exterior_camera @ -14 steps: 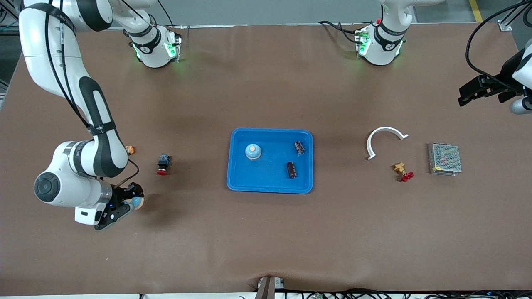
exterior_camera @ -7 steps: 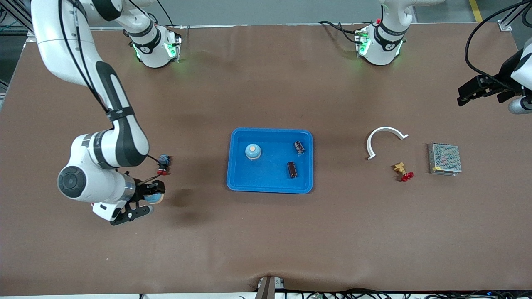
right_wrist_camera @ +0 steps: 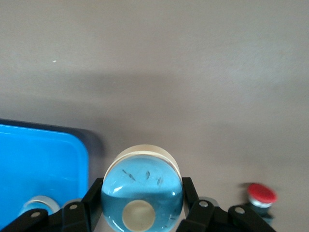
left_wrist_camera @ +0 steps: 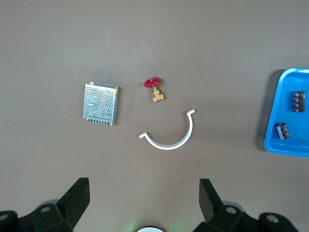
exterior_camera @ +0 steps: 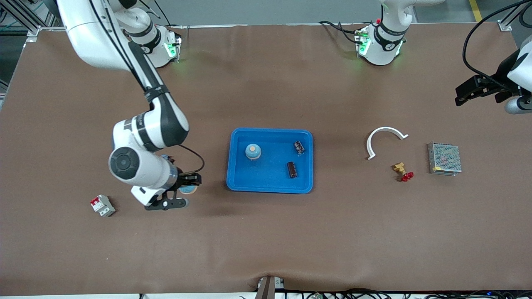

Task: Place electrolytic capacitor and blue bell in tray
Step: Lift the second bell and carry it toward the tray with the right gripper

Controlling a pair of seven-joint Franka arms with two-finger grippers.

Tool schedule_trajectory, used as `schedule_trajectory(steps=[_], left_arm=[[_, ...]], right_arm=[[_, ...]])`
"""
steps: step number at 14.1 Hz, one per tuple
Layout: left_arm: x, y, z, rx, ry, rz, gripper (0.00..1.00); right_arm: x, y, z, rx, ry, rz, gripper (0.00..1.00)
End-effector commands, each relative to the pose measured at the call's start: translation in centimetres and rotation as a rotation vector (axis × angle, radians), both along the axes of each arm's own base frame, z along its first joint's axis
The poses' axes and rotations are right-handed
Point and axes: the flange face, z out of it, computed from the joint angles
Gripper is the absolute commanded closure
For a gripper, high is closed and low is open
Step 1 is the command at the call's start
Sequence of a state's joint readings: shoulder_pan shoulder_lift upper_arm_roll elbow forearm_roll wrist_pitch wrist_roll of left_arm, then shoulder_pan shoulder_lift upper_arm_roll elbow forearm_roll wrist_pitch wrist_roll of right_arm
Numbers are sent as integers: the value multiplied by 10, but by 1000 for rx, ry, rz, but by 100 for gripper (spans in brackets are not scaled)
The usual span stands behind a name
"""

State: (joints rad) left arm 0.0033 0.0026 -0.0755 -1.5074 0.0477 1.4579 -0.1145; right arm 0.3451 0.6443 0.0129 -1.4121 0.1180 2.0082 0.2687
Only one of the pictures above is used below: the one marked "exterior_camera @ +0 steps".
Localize blue plastic tray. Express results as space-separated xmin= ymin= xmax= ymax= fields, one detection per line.
xmin=227 ymin=127 xmax=313 ymax=194

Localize metal mesh power supply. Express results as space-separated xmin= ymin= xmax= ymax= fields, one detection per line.
xmin=427 ymin=141 xmax=462 ymax=176

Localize white red circuit breaker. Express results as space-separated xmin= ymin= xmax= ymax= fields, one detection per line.
xmin=90 ymin=194 xmax=116 ymax=217

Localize white semicircular pipe clamp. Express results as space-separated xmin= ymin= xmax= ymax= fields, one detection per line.
xmin=366 ymin=127 xmax=409 ymax=161

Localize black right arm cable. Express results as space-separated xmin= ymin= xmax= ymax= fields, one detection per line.
xmin=89 ymin=0 xmax=206 ymax=174

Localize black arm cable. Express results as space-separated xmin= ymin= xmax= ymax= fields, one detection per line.
xmin=89 ymin=0 xmax=206 ymax=174
xmin=462 ymin=0 xmax=532 ymax=86

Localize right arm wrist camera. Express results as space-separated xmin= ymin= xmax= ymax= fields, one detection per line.
xmin=145 ymin=198 xmax=189 ymax=211

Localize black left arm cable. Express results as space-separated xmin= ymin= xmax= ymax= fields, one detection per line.
xmin=462 ymin=0 xmax=532 ymax=86

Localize brass valve with red handle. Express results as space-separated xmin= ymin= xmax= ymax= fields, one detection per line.
xmin=393 ymin=162 xmax=415 ymax=183

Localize table edge clamp bracket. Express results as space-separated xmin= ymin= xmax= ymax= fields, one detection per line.
xmin=254 ymin=275 xmax=286 ymax=299

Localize black base power cable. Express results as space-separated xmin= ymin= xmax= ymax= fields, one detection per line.
xmin=319 ymin=20 xmax=362 ymax=44

